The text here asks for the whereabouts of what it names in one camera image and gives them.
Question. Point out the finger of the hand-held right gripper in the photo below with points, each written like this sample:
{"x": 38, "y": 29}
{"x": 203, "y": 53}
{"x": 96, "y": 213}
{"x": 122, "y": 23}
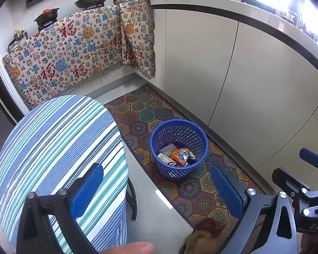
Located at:
{"x": 283, "y": 177}
{"x": 311, "y": 156}

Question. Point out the blue plastic basket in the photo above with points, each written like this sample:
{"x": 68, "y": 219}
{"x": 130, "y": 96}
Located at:
{"x": 198, "y": 140}

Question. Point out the black clay pot red lid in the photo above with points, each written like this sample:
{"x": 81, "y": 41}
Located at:
{"x": 46, "y": 17}

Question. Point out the person's left hand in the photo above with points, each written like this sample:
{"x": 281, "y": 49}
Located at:
{"x": 127, "y": 248}

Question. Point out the tan plush slipper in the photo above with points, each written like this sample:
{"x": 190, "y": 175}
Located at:
{"x": 201, "y": 242}

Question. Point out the reddish brown slipper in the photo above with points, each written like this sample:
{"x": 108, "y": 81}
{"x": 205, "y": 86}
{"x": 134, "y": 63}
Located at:
{"x": 205, "y": 225}

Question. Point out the large printed blanket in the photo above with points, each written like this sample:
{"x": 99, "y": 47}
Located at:
{"x": 63, "y": 58}

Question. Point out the white kitchen cabinet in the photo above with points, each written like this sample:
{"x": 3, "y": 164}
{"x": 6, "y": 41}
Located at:
{"x": 241, "y": 79}

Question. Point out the small printed blanket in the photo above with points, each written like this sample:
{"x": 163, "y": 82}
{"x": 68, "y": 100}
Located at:
{"x": 137, "y": 37}

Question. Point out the orange snack packet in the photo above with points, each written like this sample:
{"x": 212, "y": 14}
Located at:
{"x": 181, "y": 157}

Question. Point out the hexagon patterned floor mat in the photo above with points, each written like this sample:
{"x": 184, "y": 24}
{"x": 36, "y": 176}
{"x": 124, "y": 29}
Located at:
{"x": 148, "y": 113}

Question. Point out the black wok with lid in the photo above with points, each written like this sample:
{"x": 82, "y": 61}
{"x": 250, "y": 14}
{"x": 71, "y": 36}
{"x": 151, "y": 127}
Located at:
{"x": 91, "y": 0}

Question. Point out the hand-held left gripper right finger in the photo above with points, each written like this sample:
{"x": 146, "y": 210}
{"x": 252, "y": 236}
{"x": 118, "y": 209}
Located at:
{"x": 227, "y": 193}

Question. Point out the blue striped tablecloth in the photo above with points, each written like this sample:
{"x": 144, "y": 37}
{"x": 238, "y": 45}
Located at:
{"x": 55, "y": 148}

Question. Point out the condiment bottle rack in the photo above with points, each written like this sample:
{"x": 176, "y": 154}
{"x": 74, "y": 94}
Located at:
{"x": 17, "y": 38}

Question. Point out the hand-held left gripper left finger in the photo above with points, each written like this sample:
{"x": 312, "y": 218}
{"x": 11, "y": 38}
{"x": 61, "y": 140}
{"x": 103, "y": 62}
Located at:
{"x": 87, "y": 189}

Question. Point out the small white box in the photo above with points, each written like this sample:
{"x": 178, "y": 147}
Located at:
{"x": 167, "y": 148}

